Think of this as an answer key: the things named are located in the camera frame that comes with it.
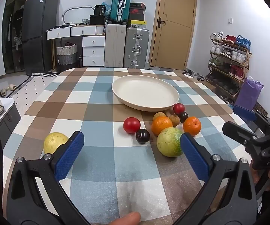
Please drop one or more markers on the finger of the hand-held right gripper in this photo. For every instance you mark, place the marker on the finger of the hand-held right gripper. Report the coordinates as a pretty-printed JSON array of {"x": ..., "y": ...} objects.
[
  {"x": 238, "y": 131},
  {"x": 242, "y": 112}
]

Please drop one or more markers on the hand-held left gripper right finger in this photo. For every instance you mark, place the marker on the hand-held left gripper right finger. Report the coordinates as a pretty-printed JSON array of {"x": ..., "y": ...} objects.
[{"x": 194, "y": 155}]

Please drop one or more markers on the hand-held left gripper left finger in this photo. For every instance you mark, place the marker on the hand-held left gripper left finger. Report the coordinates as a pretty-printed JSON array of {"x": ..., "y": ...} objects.
[{"x": 68, "y": 155}]

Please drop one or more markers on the green yellow guava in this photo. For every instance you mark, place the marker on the green yellow guava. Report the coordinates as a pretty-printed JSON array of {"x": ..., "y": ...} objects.
[{"x": 168, "y": 143}]

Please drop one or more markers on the orange mandarin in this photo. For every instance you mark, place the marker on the orange mandarin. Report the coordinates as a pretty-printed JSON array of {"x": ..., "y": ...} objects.
[
  {"x": 161, "y": 124},
  {"x": 192, "y": 126}
]

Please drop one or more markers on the small red tomato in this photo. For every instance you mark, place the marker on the small red tomato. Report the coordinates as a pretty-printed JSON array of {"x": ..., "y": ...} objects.
[{"x": 179, "y": 108}]

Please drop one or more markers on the large dark plum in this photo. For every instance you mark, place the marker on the large dark plum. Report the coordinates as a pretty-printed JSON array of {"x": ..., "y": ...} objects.
[{"x": 142, "y": 136}]

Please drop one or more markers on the large red tomato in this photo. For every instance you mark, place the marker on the large red tomato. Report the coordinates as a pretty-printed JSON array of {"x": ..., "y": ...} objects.
[{"x": 131, "y": 125}]

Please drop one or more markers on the cream round plate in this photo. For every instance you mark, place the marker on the cream round plate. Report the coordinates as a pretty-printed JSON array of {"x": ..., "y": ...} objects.
[{"x": 144, "y": 91}]

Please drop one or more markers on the person's left hand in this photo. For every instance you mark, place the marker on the person's left hand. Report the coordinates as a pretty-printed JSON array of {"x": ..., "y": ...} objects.
[{"x": 125, "y": 219}]

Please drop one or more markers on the purple bag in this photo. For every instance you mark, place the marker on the purple bag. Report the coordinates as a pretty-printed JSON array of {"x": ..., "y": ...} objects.
[{"x": 248, "y": 93}]

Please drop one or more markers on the wooden shoe rack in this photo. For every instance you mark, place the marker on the wooden shoe rack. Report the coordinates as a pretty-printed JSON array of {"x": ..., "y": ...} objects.
[{"x": 240, "y": 80}]

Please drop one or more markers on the small dark plum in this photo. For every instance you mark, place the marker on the small dark plum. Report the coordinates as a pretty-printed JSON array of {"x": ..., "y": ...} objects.
[{"x": 184, "y": 117}]

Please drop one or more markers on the brown longan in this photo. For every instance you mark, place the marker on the brown longan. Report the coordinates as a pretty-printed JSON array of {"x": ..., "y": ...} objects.
[
  {"x": 174, "y": 120},
  {"x": 159, "y": 115}
]

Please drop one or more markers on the checked tablecloth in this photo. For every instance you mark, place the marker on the checked tablecloth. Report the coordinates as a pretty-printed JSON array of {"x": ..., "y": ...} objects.
[{"x": 97, "y": 112}]

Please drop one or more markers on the rows of assorted shoes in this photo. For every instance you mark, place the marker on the rows of assorted shoes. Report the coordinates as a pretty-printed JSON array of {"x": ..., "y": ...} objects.
[{"x": 233, "y": 56}]

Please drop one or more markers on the pile of loose shoes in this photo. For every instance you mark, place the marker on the pile of loose shoes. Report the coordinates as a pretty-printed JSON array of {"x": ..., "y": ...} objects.
[{"x": 192, "y": 73}]

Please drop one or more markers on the grey side cabinet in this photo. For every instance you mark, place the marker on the grey side cabinet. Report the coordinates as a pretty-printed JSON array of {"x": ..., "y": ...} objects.
[{"x": 7, "y": 121}]

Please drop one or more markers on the dotted floor rug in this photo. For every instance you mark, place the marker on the dotted floor rug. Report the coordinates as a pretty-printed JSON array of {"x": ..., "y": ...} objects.
[{"x": 29, "y": 86}]

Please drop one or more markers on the beige slippers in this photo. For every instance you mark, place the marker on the beige slippers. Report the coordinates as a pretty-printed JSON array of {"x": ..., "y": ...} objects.
[{"x": 8, "y": 89}]

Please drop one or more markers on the wicker basket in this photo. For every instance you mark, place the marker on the wicker basket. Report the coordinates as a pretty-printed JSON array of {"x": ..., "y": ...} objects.
[{"x": 66, "y": 55}]

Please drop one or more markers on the wooden door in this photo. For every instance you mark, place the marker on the wooden door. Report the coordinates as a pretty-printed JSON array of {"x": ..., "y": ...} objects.
[{"x": 172, "y": 28}]

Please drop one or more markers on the white desk with drawers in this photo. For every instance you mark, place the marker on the white desk with drawers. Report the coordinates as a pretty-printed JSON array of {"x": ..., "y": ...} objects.
[{"x": 94, "y": 42}]

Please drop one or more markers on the beige suitcase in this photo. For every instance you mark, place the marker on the beige suitcase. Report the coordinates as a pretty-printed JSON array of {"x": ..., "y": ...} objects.
[{"x": 115, "y": 45}]

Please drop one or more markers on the silver suitcase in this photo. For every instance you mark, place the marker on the silver suitcase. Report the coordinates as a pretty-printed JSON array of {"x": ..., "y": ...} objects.
[{"x": 136, "y": 48}]

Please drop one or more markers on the black refrigerator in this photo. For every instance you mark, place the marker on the black refrigerator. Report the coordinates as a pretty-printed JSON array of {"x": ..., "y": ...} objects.
[{"x": 37, "y": 32}]

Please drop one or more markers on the dark glass wardrobe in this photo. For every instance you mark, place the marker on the dark glass wardrobe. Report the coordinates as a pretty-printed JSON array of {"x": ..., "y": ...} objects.
[{"x": 14, "y": 28}]

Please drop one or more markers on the black storage box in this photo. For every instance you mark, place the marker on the black storage box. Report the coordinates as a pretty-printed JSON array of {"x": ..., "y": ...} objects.
[{"x": 97, "y": 20}]

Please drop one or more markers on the silver curved metal tube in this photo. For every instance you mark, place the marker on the silver curved metal tube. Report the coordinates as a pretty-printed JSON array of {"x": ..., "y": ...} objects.
[{"x": 75, "y": 8}]

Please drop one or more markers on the black red shoe box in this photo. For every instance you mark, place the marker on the black red shoe box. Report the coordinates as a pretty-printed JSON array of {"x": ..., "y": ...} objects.
[{"x": 137, "y": 7}]

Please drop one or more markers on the black bag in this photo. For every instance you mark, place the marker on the black bag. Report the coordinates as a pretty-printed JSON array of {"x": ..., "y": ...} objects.
[{"x": 99, "y": 9}]

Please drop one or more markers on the blue plastic bag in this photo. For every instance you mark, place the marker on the blue plastic bag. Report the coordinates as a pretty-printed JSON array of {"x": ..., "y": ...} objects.
[{"x": 108, "y": 7}]

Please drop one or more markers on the teal suitcase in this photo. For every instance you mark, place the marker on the teal suitcase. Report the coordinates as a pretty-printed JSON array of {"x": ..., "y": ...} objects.
[{"x": 120, "y": 4}]

